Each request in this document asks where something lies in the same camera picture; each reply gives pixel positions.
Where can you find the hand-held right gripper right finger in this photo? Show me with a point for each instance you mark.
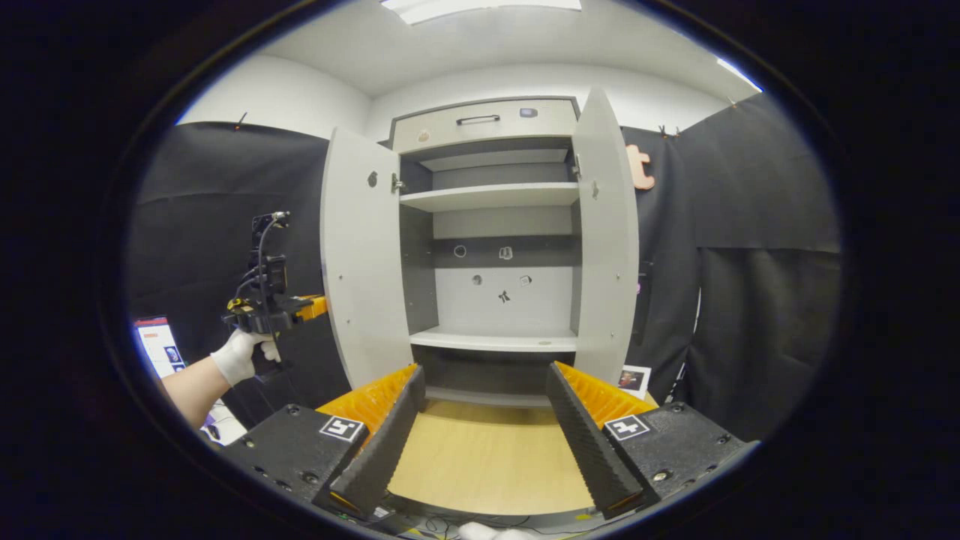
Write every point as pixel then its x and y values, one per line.
pixel 589 450

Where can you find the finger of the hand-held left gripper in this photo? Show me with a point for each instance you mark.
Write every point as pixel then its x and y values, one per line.
pixel 313 307

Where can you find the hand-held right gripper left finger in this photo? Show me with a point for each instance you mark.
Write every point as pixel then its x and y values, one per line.
pixel 384 442

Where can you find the grey cabinet door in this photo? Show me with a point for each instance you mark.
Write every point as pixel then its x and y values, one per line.
pixel 364 262
pixel 607 247

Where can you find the grey double-door shoe cabinet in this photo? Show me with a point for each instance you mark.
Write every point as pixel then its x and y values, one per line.
pixel 495 300

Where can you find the white cabinet shelf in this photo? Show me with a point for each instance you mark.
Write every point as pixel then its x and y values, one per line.
pixel 491 341
pixel 487 196

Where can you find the grey cabinet drawer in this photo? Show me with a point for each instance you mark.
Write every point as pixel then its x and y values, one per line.
pixel 551 120

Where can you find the black backdrop cloth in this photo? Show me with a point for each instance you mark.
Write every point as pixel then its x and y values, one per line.
pixel 750 187

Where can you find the large ceiling light panel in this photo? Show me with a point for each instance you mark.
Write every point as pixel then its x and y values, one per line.
pixel 480 7

